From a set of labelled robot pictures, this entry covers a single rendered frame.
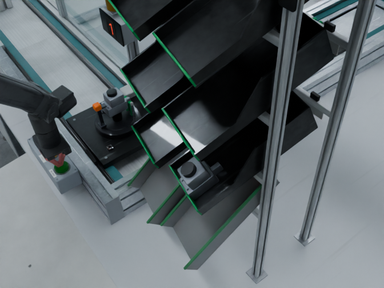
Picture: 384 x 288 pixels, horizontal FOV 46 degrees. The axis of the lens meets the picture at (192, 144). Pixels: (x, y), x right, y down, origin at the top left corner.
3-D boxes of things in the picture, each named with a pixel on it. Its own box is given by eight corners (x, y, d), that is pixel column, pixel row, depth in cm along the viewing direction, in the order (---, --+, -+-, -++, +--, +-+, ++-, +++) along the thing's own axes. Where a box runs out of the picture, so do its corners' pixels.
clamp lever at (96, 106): (100, 127, 132) (95, 107, 126) (97, 123, 133) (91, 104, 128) (111, 121, 133) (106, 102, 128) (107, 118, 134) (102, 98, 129)
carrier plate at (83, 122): (104, 170, 127) (103, 164, 126) (67, 123, 141) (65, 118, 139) (174, 131, 136) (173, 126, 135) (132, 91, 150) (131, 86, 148)
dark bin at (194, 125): (199, 162, 76) (180, 141, 70) (167, 115, 84) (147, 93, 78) (334, 59, 74) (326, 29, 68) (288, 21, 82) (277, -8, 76)
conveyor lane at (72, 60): (121, 202, 130) (115, 181, 123) (13, 65, 178) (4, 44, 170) (199, 156, 141) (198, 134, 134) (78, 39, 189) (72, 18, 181)
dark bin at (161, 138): (158, 169, 96) (141, 154, 90) (136, 131, 104) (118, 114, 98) (264, 88, 94) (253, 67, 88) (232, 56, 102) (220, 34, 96)
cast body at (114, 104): (110, 118, 131) (105, 100, 126) (102, 110, 133) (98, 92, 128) (134, 106, 134) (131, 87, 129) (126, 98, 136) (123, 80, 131)
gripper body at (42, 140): (55, 130, 124) (48, 110, 119) (72, 151, 118) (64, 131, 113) (33, 140, 122) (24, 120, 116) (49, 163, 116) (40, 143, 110)
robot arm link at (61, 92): (19, 90, 105) (47, 110, 104) (54, 63, 112) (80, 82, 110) (23, 119, 115) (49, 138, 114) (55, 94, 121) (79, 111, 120)
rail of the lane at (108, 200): (111, 225, 125) (104, 202, 117) (-2, 71, 175) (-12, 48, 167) (128, 215, 127) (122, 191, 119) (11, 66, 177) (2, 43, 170)
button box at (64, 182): (61, 195, 128) (55, 182, 123) (32, 152, 140) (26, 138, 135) (83, 183, 131) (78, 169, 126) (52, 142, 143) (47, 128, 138)
